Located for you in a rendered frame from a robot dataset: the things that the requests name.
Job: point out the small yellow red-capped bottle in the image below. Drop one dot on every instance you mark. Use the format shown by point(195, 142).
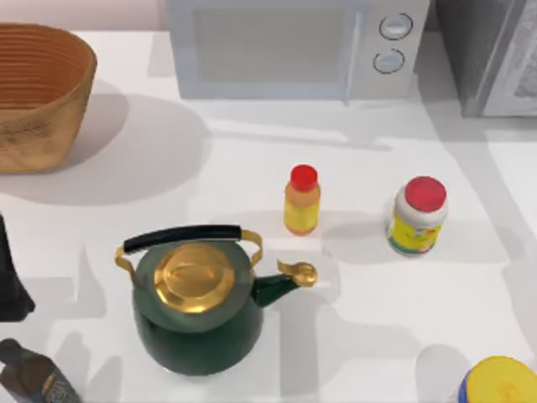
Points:
point(301, 205)

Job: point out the white yellow red-lidded jar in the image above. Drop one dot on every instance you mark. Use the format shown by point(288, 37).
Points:
point(415, 222)

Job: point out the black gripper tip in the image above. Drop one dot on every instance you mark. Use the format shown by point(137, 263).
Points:
point(10, 289)

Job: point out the pale microwave oven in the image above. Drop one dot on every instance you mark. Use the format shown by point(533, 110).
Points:
point(268, 54)

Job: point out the yellow-lidded blue can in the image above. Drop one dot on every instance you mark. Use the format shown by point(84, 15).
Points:
point(499, 384)

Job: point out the dark glass bottle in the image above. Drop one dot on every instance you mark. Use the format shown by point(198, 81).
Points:
point(38, 378)

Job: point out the brown woven basket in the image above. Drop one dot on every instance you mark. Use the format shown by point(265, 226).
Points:
point(38, 101)

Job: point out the green and gold kettle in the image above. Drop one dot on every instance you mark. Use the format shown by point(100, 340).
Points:
point(197, 310)

